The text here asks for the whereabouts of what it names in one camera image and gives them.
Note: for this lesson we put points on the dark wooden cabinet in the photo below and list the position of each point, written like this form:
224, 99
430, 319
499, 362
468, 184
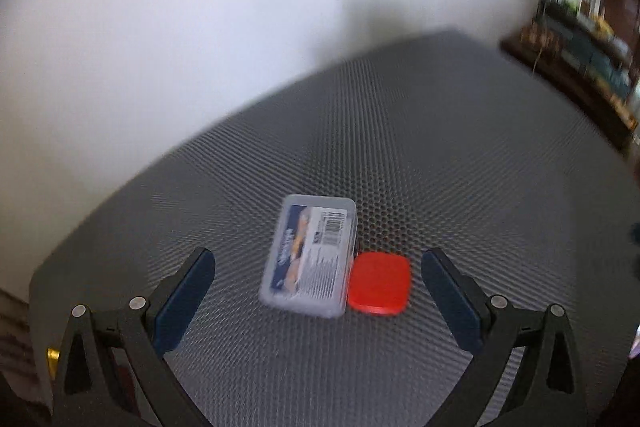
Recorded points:
600, 107

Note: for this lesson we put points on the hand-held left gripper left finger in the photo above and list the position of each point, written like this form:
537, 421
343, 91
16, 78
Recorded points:
182, 302

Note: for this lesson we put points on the grey honeycomb mat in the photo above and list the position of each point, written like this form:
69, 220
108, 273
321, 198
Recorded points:
400, 132

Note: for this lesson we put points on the red plastic lid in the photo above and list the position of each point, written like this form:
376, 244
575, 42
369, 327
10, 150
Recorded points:
380, 284

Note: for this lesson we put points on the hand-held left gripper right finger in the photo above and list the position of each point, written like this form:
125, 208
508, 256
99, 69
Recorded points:
450, 302

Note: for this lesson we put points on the maroon and gold tin box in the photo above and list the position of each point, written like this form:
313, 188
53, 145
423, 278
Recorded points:
52, 357

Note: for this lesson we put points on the clear plastic box with label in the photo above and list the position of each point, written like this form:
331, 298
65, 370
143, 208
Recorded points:
310, 257

